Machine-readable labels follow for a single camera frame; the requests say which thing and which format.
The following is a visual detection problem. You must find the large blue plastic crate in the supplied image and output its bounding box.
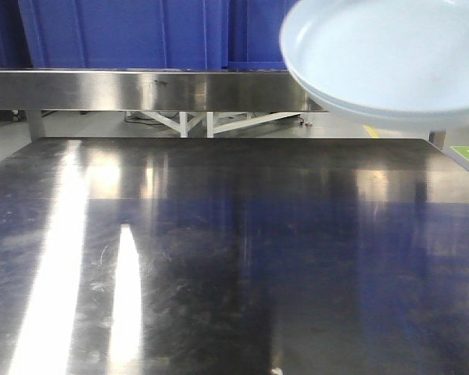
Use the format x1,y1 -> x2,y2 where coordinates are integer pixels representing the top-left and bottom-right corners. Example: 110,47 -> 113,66
19,0 -> 229,71

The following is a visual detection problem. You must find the steel shelf post right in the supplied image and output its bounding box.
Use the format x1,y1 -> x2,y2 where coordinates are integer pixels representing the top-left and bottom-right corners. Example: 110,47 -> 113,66
428,130 -> 446,150

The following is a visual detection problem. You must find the light blue plate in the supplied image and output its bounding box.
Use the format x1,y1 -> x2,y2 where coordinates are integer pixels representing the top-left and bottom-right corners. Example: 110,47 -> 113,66
288,70 -> 469,131
279,1 -> 469,111

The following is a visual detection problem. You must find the white metal frame background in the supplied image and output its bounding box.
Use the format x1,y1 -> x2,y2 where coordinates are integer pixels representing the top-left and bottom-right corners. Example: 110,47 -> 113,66
124,111 -> 303,138

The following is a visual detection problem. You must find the steel shelf post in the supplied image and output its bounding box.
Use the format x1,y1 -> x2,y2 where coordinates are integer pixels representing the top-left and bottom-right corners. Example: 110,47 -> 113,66
428,130 -> 446,150
25,110 -> 45,141

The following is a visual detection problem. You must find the steel shelf post left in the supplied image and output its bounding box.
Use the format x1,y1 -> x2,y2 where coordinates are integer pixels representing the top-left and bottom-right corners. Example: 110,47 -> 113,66
25,110 -> 45,141

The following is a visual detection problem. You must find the blue crate, centre right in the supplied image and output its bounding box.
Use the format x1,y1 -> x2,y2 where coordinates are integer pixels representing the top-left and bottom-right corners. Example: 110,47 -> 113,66
227,0 -> 295,70

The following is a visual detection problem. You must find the blue crate, far left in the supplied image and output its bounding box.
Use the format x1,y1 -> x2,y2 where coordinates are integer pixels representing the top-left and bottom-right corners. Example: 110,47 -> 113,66
0,0 -> 31,69

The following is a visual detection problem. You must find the stainless steel shelf rail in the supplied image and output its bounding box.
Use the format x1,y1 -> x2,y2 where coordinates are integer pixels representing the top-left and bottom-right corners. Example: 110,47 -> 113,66
0,70 -> 321,113

